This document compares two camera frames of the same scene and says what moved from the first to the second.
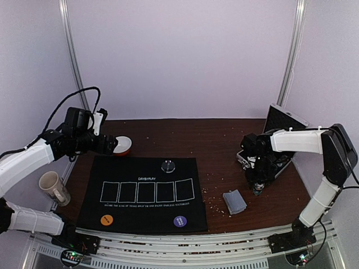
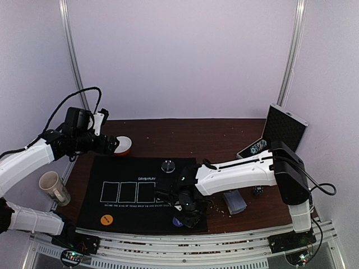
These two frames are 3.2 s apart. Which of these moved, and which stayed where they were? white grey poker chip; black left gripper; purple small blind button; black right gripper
Moved: black right gripper
Stayed: black left gripper; purple small blind button; white grey poker chip
